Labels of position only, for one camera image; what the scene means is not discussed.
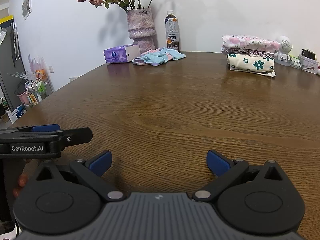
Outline lavender ruffled folded cloth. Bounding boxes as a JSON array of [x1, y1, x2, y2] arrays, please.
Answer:
[[226, 50, 275, 59]]

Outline white clothes hanger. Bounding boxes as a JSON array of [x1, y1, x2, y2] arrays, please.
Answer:
[[9, 72, 33, 80]]

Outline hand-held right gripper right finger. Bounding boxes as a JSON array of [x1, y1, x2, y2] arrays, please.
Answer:
[[192, 149, 284, 202]]

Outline grey refrigerator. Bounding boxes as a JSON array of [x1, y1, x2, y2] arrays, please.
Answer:
[[0, 21, 27, 110]]

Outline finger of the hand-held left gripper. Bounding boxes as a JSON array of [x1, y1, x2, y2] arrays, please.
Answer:
[[0, 124, 63, 140], [50, 127, 93, 153]]

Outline pink plastic bag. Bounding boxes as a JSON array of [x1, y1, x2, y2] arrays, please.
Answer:
[[27, 54, 48, 80]]

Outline person's left hand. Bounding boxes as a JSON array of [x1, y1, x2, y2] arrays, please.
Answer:
[[12, 172, 28, 198]]

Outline purple tissue box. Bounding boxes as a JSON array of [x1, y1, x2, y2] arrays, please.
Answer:
[[103, 44, 141, 64]]

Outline grey tin box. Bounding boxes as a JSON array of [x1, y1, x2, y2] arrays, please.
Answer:
[[298, 54, 320, 75]]

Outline yellow box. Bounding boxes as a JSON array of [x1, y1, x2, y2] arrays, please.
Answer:
[[0, 15, 14, 27]]

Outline black rectangular device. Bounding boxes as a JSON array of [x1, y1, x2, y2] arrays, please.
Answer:
[[301, 48, 317, 60]]

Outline white robot toy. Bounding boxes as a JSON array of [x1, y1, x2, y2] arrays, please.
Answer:
[[274, 35, 293, 66]]

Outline green and white small box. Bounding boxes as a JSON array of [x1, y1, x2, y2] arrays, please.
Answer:
[[289, 55, 302, 69]]

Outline pink bin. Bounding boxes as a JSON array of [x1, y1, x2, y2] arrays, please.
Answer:
[[16, 91, 29, 105]]

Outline pink floral folded cloth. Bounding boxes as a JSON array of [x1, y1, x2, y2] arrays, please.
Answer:
[[222, 34, 280, 54]]

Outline purple fuzzy vase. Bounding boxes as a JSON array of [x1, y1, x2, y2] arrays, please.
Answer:
[[126, 7, 157, 53]]

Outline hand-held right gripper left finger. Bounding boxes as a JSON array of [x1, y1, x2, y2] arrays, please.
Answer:
[[36, 150, 127, 202]]

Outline hanging straps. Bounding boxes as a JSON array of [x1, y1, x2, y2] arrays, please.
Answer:
[[11, 22, 20, 68]]

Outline pink and blue mesh garment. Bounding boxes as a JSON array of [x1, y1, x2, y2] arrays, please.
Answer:
[[132, 46, 187, 67]]

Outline cream flowered folded cloth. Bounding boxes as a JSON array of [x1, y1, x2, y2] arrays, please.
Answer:
[[227, 53, 276, 78]]

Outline rolling storage cart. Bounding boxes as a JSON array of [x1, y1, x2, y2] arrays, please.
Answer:
[[25, 76, 54, 105]]

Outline wall picture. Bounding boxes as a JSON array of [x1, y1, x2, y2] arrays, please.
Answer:
[[22, 0, 33, 21]]

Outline tea bottle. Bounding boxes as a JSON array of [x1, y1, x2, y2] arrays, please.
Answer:
[[164, 10, 181, 52]]

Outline blue and white carton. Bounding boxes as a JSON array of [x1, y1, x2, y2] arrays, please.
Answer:
[[7, 104, 27, 124]]

